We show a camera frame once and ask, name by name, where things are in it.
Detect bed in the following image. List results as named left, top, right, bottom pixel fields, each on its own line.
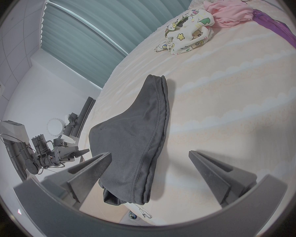
left=79, top=0, right=296, bottom=225

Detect blue-green curtain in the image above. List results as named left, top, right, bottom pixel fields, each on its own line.
left=47, top=0, right=219, bottom=56
left=39, top=0, right=127, bottom=88

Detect pink garment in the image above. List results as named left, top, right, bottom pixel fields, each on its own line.
left=203, top=0, right=256, bottom=29

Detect white printed pyjama top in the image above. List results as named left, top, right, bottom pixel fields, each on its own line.
left=154, top=8, right=215, bottom=56

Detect black chest of drawers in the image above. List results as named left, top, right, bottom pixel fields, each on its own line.
left=64, top=96, right=96, bottom=138

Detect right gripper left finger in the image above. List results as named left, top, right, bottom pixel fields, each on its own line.
left=43, top=152, right=113, bottom=203

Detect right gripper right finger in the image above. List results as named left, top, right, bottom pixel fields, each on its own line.
left=189, top=150, right=257, bottom=205

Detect black T-shirt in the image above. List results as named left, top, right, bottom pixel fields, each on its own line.
left=88, top=74, right=171, bottom=205

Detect purple garment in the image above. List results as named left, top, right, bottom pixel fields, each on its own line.
left=252, top=9, right=296, bottom=52

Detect black cable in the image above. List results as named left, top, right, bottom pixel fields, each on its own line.
left=0, top=132, right=25, bottom=146

